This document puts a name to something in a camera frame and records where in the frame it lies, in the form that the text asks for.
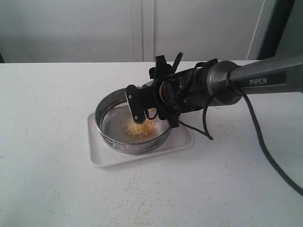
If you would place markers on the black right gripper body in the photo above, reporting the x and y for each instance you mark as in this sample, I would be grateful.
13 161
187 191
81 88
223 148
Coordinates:
159 95

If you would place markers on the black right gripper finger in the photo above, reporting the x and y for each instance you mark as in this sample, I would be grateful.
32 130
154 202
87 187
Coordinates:
162 70

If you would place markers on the stainless steel cup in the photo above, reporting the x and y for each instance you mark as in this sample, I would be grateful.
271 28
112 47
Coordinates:
148 84

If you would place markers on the yellow grain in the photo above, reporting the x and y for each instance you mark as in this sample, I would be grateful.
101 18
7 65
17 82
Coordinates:
143 130

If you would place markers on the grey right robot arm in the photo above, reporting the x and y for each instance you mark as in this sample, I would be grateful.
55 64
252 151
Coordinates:
212 83

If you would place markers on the round steel mesh sieve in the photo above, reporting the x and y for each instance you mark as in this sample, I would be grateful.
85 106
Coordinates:
110 115

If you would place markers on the white rectangular plastic tray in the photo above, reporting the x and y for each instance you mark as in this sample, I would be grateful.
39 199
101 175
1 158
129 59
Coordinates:
103 155

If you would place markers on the black wrist camera on gripper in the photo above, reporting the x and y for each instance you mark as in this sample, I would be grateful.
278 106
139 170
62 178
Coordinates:
135 105

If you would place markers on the dark vertical post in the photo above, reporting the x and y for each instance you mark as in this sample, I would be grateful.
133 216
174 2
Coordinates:
284 33

